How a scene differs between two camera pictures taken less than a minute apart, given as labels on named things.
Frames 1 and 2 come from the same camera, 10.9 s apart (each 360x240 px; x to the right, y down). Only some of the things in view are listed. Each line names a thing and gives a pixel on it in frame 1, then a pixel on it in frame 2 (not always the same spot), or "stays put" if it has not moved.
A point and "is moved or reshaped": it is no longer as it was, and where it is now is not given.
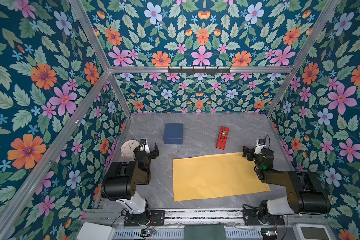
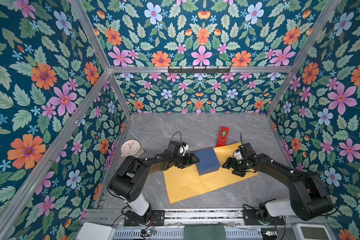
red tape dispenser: [221, 142] stays put
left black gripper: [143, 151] → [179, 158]
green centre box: [204, 232] stays put
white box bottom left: [90, 231] stays put
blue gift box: [173, 133] → [208, 161]
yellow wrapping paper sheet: [215, 176] is moved or reshaped
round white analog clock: [127, 148] stays put
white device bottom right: [312, 231] stays put
